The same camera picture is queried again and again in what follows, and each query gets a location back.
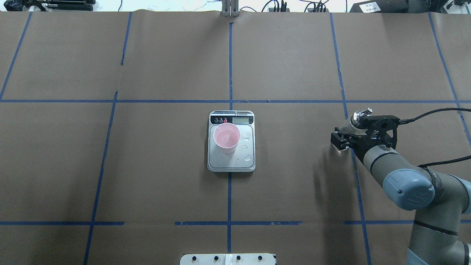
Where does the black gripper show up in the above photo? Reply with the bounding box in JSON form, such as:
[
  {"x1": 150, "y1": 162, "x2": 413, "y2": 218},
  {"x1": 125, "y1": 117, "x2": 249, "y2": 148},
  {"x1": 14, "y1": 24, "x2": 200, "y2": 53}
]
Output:
[{"x1": 331, "y1": 117, "x2": 384, "y2": 158}]

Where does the pink plastic cup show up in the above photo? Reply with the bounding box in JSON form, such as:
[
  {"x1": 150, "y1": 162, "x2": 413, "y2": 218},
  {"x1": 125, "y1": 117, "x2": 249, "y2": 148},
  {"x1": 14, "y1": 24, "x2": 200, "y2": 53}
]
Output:
[{"x1": 213, "y1": 123, "x2": 241, "y2": 153}]

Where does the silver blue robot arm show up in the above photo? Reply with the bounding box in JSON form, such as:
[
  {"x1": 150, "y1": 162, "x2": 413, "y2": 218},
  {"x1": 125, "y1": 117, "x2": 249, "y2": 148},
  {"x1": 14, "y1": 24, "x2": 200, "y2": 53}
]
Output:
[{"x1": 331, "y1": 115, "x2": 470, "y2": 265}]

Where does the silver digital kitchen scale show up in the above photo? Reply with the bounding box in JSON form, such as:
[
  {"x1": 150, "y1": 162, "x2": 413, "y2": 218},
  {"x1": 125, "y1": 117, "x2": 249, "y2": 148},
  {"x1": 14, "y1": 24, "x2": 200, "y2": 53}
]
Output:
[{"x1": 207, "y1": 110, "x2": 256, "y2": 172}]

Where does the black folded tripod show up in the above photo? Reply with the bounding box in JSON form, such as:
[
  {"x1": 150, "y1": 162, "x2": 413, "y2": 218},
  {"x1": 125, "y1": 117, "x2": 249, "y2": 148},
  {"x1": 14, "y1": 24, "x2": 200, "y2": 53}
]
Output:
[{"x1": 21, "y1": 0, "x2": 96, "y2": 11}]

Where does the blue folded umbrella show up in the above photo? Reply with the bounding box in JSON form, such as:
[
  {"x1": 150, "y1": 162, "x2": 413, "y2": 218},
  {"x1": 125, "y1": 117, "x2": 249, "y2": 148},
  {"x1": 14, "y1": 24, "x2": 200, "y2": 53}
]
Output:
[{"x1": 2, "y1": 0, "x2": 25, "y2": 12}]

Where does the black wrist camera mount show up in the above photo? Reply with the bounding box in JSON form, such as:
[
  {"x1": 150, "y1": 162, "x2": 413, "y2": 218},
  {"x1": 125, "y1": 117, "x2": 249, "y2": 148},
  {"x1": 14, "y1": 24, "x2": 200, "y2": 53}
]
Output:
[{"x1": 363, "y1": 115, "x2": 400, "y2": 149}]

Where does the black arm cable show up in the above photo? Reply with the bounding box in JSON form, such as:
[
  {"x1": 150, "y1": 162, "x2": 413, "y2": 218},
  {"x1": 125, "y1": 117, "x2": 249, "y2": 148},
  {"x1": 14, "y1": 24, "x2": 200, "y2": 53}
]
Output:
[{"x1": 397, "y1": 107, "x2": 471, "y2": 170}]

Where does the aluminium frame post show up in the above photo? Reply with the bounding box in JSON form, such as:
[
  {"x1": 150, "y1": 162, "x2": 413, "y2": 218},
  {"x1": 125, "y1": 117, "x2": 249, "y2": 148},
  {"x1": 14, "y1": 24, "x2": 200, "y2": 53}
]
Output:
[{"x1": 220, "y1": 0, "x2": 240, "y2": 17}]

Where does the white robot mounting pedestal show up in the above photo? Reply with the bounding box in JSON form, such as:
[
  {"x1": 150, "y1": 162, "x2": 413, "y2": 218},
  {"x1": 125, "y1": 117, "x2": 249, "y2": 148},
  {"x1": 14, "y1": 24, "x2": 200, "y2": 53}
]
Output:
[{"x1": 180, "y1": 253, "x2": 277, "y2": 265}]

